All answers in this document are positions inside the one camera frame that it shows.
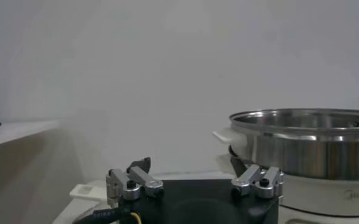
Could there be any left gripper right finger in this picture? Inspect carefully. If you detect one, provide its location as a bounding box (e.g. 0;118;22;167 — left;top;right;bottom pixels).
230;155;285;200

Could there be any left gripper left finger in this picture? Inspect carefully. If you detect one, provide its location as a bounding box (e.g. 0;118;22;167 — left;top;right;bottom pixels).
105;156;165;208

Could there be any stainless steel steamer basket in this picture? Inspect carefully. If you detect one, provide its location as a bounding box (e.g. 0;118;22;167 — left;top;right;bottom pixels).
212;108;359;181

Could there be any white electric cooker base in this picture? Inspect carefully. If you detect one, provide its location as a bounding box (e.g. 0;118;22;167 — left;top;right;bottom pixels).
215;152;359;224

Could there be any white side table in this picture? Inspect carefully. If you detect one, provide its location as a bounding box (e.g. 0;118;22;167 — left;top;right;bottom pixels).
0;119;60;150

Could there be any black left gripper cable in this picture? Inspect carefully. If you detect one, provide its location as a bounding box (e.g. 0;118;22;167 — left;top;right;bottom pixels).
71;206;132;224

